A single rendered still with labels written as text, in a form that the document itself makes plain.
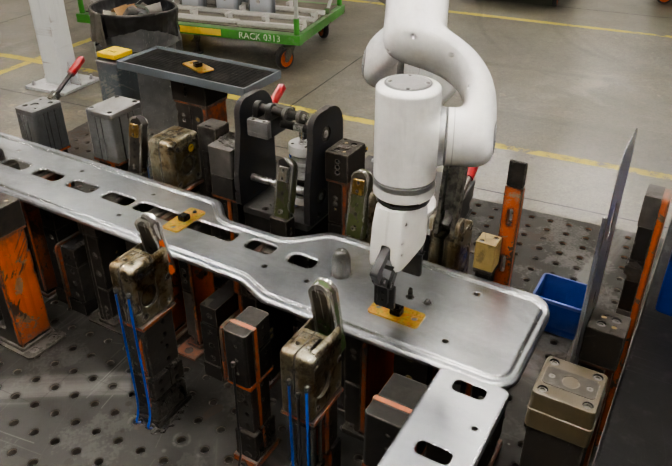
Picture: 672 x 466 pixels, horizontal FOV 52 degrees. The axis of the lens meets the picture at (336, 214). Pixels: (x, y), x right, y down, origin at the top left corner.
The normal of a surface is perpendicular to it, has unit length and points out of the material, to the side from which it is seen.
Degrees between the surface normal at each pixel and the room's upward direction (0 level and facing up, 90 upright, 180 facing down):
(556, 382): 0
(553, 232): 0
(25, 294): 90
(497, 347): 0
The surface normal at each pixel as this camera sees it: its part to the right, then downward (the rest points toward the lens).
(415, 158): 0.05, 0.52
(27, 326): 0.86, 0.25
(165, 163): -0.51, 0.44
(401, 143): -0.24, 0.51
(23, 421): 0.00, -0.86
